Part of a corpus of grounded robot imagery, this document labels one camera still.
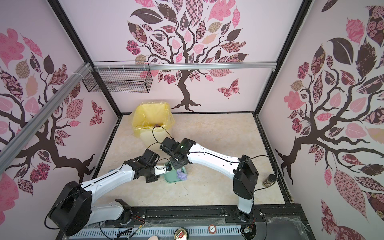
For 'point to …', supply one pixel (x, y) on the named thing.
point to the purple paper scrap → (181, 175)
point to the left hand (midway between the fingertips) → (156, 173)
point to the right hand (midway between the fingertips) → (179, 160)
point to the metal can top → (181, 233)
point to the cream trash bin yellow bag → (152, 122)
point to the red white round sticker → (212, 229)
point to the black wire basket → (120, 80)
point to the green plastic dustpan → (171, 176)
